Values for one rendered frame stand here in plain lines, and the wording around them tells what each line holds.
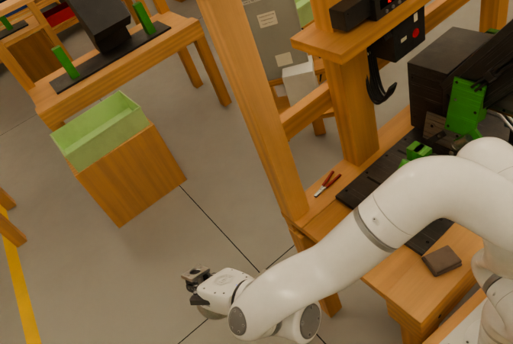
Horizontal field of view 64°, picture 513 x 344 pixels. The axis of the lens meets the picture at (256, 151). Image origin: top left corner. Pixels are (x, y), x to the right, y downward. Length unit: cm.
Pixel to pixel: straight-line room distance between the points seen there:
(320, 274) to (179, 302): 217
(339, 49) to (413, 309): 85
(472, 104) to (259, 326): 116
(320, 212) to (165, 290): 149
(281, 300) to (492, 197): 35
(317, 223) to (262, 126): 52
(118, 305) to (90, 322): 20
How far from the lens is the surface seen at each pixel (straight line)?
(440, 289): 150
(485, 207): 68
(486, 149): 77
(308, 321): 79
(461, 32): 195
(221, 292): 89
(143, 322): 289
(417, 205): 63
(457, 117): 168
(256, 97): 131
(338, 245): 69
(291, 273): 71
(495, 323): 119
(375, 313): 246
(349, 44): 138
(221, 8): 117
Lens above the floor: 222
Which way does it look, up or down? 40 degrees down
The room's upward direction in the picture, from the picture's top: 22 degrees counter-clockwise
